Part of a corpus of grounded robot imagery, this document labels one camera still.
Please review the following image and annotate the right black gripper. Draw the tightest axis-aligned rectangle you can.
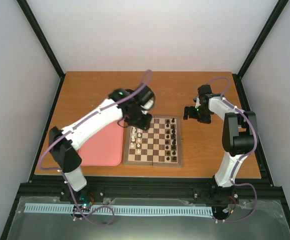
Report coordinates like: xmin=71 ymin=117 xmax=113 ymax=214
xmin=183 ymin=106 xmax=211 ymax=124

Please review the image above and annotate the wooden chess board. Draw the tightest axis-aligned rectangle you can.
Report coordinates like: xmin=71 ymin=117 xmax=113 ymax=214
xmin=123 ymin=115 xmax=183 ymax=168

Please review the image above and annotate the light blue cable duct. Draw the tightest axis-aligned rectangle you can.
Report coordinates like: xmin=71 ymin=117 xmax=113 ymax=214
xmin=23 ymin=203 xmax=213 ymax=218

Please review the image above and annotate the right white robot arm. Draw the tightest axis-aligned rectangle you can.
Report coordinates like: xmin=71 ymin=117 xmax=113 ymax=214
xmin=183 ymin=84 xmax=258 ymax=188

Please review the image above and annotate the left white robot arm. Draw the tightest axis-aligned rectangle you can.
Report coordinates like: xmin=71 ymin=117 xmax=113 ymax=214
xmin=47 ymin=83 xmax=155 ymax=202

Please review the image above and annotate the pink plastic tray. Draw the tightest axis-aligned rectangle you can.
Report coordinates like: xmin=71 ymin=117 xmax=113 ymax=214
xmin=78 ymin=122 xmax=124 ymax=167

